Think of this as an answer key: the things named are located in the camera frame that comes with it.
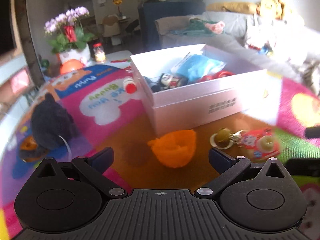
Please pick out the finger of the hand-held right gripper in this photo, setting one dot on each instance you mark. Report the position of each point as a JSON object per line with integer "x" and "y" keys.
{"x": 303, "y": 168}
{"x": 313, "y": 133}

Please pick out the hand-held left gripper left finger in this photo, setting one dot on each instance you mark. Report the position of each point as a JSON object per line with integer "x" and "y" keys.
{"x": 103, "y": 158}

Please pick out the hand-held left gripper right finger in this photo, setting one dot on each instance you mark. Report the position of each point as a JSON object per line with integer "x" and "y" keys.
{"x": 219, "y": 159}

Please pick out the red toy camera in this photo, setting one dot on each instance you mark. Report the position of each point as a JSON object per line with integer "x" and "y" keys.
{"x": 260, "y": 143}

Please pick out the orange plastic cup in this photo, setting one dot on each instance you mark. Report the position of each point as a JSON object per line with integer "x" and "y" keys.
{"x": 175, "y": 150}

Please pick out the black plush toy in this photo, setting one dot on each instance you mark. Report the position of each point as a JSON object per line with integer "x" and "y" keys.
{"x": 51, "y": 122}

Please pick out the white cardboard box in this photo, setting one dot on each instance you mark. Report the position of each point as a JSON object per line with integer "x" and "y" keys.
{"x": 200, "y": 97}

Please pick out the small bottle with red cap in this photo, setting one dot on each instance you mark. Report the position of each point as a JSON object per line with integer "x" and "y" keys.
{"x": 130, "y": 86}

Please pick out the black haired doll figure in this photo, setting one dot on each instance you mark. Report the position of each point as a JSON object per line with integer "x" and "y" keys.
{"x": 170, "y": 81}

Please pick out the blue tissue packet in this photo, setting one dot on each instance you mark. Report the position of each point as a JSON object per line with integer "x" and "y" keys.
{"x": 197, "y": 66}

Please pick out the white desktop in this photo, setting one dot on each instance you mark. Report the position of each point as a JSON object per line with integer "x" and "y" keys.
{"x": 117, "y": 56}

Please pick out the colourful cartoon printed mat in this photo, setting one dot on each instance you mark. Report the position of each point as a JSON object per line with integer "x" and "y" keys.
{"x": 105, "y": 110}

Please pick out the orange round toy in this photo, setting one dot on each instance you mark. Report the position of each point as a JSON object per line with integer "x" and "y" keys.
{"x": 71, "y": 66}

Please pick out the clear jar with yellow contents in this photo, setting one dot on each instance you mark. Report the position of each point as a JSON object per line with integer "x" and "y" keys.
{"x": 99, "y": 53}

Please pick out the watermelon ball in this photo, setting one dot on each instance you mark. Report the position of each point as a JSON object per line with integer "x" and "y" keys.
{"x": 44, "y": 63}

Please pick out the pink paper bag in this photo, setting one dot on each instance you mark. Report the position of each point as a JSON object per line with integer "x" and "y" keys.
{"x": 20, "y": 81}

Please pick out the grey sofa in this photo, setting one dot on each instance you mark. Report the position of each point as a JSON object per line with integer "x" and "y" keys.
{"x": 250, "y": 35}

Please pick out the potted pink orchid plant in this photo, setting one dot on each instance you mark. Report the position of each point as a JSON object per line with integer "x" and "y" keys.
{"x": 70, "y": 35}

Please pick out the beige dining chair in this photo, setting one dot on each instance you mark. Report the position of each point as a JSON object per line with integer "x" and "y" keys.
{"x": 111, "y": 28}

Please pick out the white tv cabinet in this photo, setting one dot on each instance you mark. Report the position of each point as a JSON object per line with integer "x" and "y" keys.
{"x": 12, "y": 62}

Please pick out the pink cloth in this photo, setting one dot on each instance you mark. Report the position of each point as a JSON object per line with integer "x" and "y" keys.
{"x": 215, "y": 27}

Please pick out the green clothing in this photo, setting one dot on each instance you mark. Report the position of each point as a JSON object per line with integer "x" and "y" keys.
{"x": 192, "y": 28}

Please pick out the yellow plush duck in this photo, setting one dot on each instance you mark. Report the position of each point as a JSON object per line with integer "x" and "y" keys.
{"x": 268, "y": 6}

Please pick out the black chair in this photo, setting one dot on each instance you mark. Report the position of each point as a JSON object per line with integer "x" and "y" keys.
{"x": 132, "y": 26}

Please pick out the yellow pillow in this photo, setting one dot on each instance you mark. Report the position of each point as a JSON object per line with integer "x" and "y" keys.
{"x": 232, "y": 7}

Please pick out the dark fish tank cabinet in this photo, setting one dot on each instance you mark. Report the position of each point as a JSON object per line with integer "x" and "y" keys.
{"x": 165, "y": 17}

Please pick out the hanging yellow ornament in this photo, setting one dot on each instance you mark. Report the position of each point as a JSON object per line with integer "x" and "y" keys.
{"x": 117, "y": 1}

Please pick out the black television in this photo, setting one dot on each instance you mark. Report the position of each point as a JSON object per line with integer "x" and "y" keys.
{"x": 6, "y": 27}

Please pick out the wall clock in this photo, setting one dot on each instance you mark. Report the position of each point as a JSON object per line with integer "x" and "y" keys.
{"x": 102, "y": 0}

